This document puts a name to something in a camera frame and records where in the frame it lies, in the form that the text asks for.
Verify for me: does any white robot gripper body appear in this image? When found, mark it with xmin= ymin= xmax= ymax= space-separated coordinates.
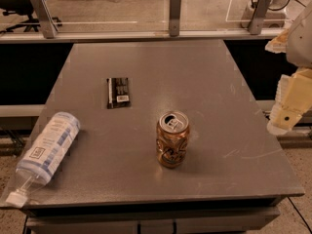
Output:
xmin=286 ymin=2 xmax=312 ymax=68

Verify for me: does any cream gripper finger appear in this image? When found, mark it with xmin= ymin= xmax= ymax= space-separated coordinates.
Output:
xmin=267 ymin=67 xmax=312 ymax=136
xmin=265 ymin=29 xmax=289 ymax=54

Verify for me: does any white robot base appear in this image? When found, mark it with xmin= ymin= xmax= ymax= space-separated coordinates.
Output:
xmin=241 ymin=0 xmax=291 ymax=28

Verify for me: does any orange soda can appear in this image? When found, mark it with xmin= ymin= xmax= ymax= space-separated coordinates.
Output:
xmin=156 ymin=111 xmax=190 ymax=169

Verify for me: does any black snack bar wrapper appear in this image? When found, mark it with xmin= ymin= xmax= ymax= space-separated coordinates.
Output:
xmin=106 ymin=77 xmax=131 ymax=109

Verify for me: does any clear plastic water bottle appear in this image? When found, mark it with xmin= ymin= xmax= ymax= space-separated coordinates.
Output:
xmin=6 ymin=112 xmax=80 ymax=208

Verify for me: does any black office chair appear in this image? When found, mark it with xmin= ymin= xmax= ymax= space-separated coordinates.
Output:
xmin=0 ymin=0 xmax=62 ymax=35

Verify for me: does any right metal rail bracket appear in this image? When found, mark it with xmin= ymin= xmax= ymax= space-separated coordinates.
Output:
xmin=248 ymin=0 xmax=271 ymax=35

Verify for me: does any metal rail bracket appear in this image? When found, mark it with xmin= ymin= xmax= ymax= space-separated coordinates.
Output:
xmin=169 ymin=0 xmax=181 ymax=37
xmin=248 ymin=0 xmax=271 ymax=35
xmin=30 ymin=0 xmax=57 ymax=39

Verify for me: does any black cable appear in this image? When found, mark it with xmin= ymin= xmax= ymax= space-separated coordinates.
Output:
xmin=250 ymin=0 xmax=308 ymax=12

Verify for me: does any middle metal rail bracket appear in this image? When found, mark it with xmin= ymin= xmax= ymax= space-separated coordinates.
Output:
xmin=169 ymin=0 xmax=181 ymax=37

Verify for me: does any left metal rail bracket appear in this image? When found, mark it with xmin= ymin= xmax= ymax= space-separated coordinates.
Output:
xmin=30 ymin=0 xmax=57 ymax=39

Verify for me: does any metal barrier rail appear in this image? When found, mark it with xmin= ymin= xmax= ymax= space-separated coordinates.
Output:
xmin=0 ymin=28 xmax=283 ymax=44

